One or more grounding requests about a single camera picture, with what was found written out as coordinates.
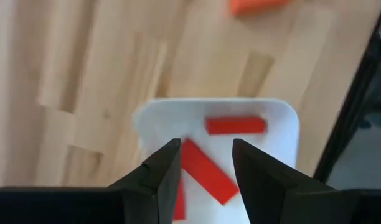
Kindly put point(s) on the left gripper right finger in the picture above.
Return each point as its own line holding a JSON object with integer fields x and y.
{"x": 271, "y": 193}

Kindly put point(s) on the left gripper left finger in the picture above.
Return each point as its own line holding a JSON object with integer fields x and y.
{"x": 156, "y": 186}

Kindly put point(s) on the red rectangular block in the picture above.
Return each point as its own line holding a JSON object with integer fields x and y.
{"x": 235, "y": 125}
{"x": 209, "y": 174}
{"x": 180, "y": 202}

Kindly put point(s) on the orange rectangular block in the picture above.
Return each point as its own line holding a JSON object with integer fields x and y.
{"x": 256, "y": 6}

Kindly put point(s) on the white plastic bin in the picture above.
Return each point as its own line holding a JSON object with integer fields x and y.
{"x": 165, "y": 118}

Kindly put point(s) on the black metal table frame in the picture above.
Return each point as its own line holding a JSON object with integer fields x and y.
{"x": 349, "y": 109}

